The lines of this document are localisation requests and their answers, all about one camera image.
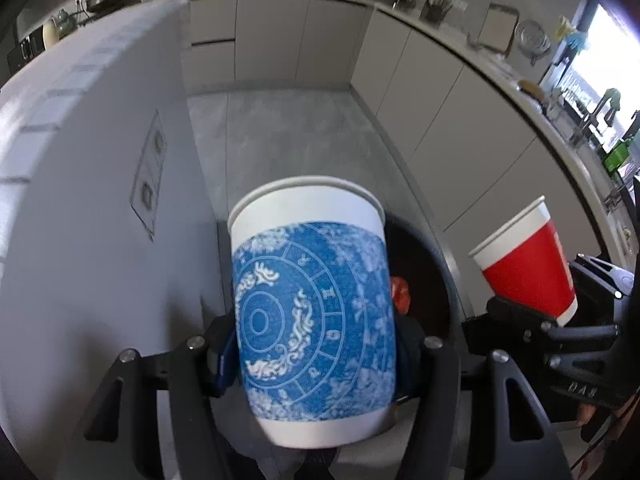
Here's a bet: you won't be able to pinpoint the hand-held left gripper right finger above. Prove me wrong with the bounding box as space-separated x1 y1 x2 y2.
396 320 573 480

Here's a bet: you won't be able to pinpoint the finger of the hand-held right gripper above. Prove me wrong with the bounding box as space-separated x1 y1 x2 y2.
570 254 636 301
487 296 618 356

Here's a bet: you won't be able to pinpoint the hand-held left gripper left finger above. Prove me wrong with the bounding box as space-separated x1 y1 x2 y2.
82 310 236 480

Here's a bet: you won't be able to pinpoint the red paper cup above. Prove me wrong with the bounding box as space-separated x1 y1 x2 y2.
468 196 579 328

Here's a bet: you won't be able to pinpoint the red plastic bag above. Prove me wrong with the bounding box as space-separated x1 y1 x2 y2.
390 275 412 316

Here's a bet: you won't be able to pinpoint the black plastic bucket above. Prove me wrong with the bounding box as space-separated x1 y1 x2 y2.
382 215 463 341

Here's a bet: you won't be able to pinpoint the blue patterned paper cup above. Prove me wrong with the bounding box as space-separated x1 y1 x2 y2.
226 175 399 450

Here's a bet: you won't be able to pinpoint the person's right hand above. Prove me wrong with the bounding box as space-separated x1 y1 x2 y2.
575 402 601 428

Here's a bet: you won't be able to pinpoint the green bottle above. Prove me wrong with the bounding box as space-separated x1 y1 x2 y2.
602 137 633 173

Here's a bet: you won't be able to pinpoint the metal faucet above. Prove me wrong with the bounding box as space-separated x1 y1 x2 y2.
570 97 613 151

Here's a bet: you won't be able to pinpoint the socket panel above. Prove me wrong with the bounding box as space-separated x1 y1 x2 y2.
131 110 167 241

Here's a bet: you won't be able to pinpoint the window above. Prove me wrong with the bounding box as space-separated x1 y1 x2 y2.
555 2 640 161

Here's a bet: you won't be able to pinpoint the white grid-patterned kitchen island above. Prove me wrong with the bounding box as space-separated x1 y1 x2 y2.
0 0 236 480

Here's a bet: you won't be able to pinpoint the white cutting board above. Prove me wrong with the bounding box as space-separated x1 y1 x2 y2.
477 3 518 56

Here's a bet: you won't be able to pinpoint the dark cutlery holder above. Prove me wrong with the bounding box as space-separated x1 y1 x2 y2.
420 0 453 26

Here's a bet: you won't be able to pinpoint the beige base cabinets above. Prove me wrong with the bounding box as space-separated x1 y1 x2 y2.
182 0 626 341

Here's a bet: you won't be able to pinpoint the black microwave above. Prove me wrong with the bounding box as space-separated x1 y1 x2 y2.
7 30 46 76

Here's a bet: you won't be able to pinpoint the grey teapot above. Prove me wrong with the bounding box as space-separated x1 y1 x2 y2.
52 9 76 38

